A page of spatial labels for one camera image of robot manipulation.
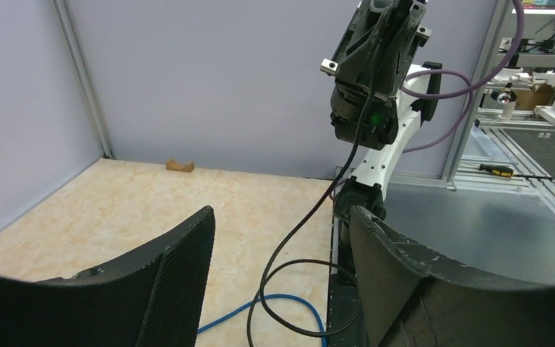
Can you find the yellow handled screwdriver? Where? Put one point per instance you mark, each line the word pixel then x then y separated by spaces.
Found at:
pixel 508 172

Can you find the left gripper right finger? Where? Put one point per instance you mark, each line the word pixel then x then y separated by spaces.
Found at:
pixel 412 295

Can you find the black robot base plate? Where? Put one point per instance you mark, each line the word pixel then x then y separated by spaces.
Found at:
pixel 342 294

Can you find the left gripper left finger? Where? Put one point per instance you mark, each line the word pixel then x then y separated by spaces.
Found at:
pixel 149 296

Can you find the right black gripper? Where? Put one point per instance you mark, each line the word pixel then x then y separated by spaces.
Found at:
pixel 377 49

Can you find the wooden block at right edge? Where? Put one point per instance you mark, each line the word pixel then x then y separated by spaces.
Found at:
pixel 173 165

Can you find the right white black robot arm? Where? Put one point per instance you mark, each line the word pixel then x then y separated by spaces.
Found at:
pixel 383 127

